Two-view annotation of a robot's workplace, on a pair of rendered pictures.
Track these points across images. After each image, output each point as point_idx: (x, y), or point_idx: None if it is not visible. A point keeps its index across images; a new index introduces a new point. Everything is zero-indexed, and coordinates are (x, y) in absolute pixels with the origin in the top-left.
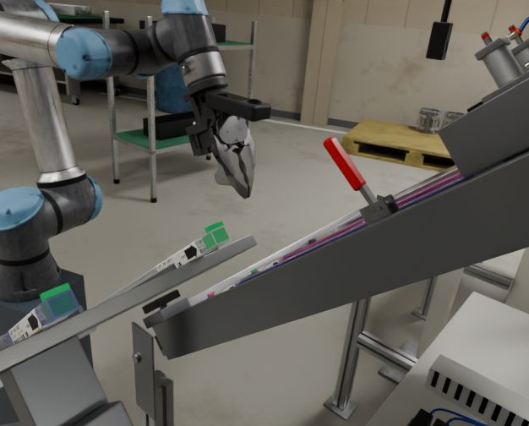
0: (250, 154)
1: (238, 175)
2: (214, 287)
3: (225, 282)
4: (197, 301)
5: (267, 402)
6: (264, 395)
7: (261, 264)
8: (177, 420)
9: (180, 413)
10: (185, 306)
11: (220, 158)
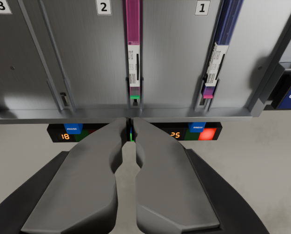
0: (49, 189)
1: (157, 140)
2: (181, 115)
3: (164, 115)
4: (208, 112)
5: (74, 142)
6: (71, 146)
7: (100, 115)
8: (121, 169)
9: (117, 172)
10: (287, 63)
11: (243, 198)
